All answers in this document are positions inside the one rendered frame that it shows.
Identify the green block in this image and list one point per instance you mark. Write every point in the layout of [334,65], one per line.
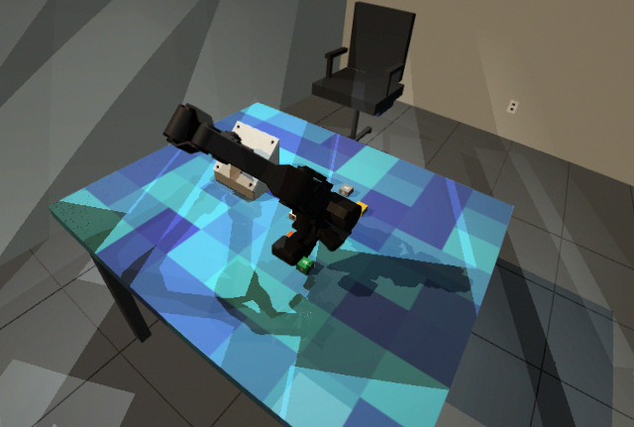
[305,265]

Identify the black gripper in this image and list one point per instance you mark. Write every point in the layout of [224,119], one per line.
[300,244]

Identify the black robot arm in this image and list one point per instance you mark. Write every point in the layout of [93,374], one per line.
[193,131]

